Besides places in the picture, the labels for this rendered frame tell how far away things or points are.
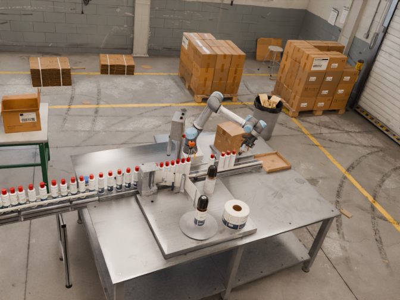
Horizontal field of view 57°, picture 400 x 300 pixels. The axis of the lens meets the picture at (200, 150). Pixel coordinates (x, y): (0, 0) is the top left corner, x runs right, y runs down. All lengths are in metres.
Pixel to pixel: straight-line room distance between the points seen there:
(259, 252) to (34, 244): 2.21
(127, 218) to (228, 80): 4.21
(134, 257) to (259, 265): 1.40
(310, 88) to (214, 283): 4.23
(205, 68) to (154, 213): 3.89
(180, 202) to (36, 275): 1.50
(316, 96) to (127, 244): 4.95
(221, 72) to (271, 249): 3.63
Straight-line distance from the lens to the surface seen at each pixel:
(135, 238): 2.92
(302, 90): 6.69
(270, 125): 5.78
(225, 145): 3.80
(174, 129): 3.10
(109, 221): 3.04
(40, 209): 3.13
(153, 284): 3.42
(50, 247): 4.02
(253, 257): 3.78
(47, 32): 8.30
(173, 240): 2.85
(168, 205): 3.11
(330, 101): 7.22
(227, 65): 6.62
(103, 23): 8.25
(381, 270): 4.61
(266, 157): 4.02
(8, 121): 4.16
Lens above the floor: 3.00
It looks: 34 degrees down
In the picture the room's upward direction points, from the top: 10 degrees clockwise
